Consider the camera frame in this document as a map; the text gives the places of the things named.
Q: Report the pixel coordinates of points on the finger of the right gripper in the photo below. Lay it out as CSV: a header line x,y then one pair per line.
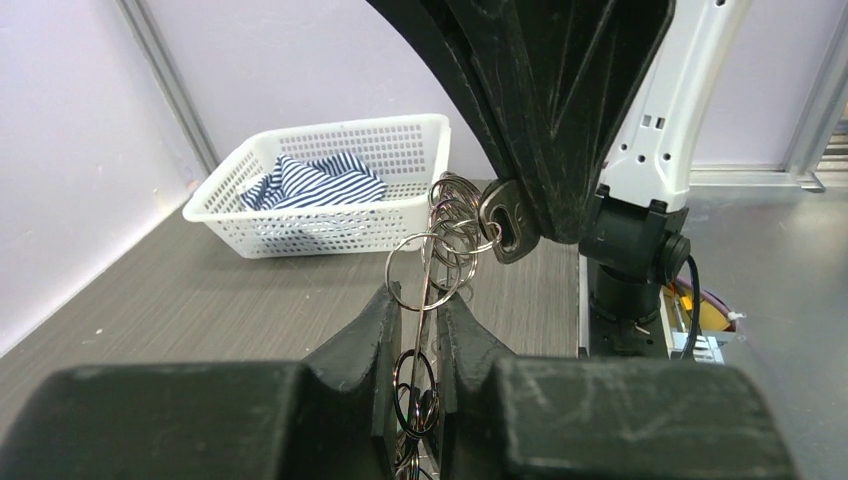
x,y
543,85

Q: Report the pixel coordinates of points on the white plastic basket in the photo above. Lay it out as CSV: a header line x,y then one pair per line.
x,y
409,152

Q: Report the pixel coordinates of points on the aluminium frame rail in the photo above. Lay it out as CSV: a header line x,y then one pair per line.
x,y
142,23

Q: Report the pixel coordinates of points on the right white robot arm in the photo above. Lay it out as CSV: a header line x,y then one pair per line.
x,y
633,244

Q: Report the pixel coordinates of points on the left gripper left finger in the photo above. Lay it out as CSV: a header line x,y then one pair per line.
x,y
327,416

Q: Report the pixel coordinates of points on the black-headed key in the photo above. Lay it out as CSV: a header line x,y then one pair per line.
x,y
504,203

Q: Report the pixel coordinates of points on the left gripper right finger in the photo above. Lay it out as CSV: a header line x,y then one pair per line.
x,y
507,416

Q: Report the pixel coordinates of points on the numbered metal key ring disc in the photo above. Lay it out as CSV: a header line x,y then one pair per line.
x,y
437,265

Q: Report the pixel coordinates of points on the blue striped shirt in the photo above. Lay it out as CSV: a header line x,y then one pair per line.
x,y
337,180

